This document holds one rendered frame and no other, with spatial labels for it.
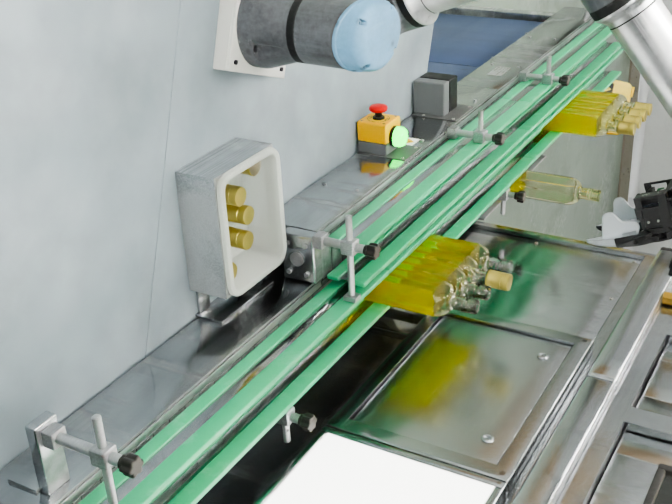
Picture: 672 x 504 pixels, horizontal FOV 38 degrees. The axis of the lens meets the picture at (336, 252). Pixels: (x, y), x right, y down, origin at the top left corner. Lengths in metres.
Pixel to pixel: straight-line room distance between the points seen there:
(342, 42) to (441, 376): 0.67
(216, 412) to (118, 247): 0.29
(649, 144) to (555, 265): 5.68
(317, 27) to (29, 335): 0.64
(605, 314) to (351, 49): 0.89
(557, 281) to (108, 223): 1.13
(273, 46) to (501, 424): 0.75
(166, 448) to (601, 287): 1.15
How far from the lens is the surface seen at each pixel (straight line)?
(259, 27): 1.62
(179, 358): 1.61
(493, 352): 1.93
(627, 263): 2.36
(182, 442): 1.46
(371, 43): 1.56
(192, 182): 1.58
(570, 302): 2.18
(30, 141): 1.36
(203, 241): 1.62
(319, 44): 1.58
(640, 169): 8.04
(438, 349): 1.93
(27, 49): 1.35
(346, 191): 1.92
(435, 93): 2.30
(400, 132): 2.08
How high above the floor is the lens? 1.73
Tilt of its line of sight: 27 degrees down
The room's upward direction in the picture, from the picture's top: 102 degrees clockwise
